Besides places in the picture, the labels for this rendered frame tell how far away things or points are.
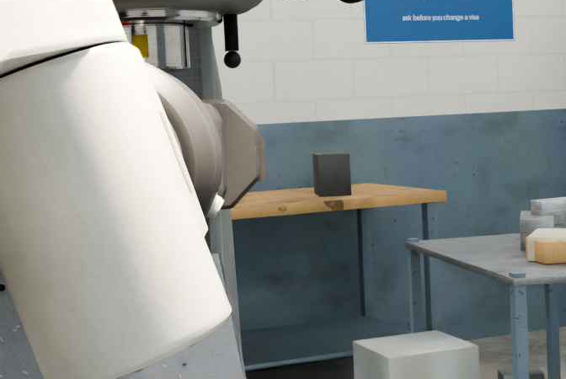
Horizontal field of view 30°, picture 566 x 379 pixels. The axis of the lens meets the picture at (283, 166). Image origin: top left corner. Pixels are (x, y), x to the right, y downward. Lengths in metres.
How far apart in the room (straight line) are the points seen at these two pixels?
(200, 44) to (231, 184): 0.46
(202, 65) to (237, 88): 4.08
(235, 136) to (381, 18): 4.88
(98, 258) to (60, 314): 0.02
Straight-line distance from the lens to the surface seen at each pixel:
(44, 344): 0.34
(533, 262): 2.84
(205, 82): 0.98
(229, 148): 0.52
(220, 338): 0.96
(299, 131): 5.16
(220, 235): 0.99
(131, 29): 0.56
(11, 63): 0.31
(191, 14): 0.55
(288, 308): 5.21
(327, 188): 4.52
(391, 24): 5.42
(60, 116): 0.32
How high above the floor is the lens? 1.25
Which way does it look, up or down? 3 degrees down
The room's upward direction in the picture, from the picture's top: 3 degrees counter-clockwise
